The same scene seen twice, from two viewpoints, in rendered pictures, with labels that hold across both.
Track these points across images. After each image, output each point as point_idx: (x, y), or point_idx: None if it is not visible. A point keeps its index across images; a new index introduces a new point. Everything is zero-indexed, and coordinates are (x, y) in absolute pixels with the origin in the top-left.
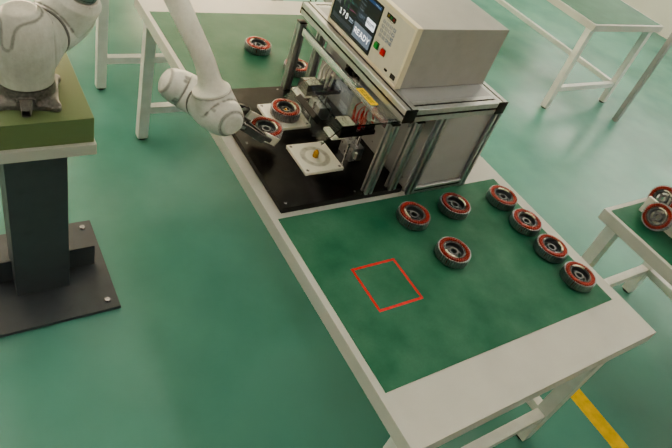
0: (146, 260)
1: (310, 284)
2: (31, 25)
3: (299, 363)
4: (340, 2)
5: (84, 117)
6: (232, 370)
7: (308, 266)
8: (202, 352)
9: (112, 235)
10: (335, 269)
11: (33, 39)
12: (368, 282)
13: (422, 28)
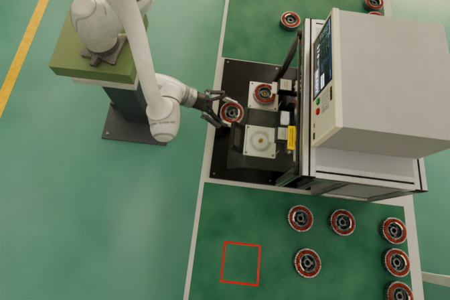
0: (191, 122)
1: (191, 240)
2: (84, 20)
3: None
4: (320, 40)
5: (124, 73)
6: None
7: (198, 226)
8: (190, 188)
9: None
10: (214, 236)
11: (86, 28)
12: (229, 256)
13: (341, 126)
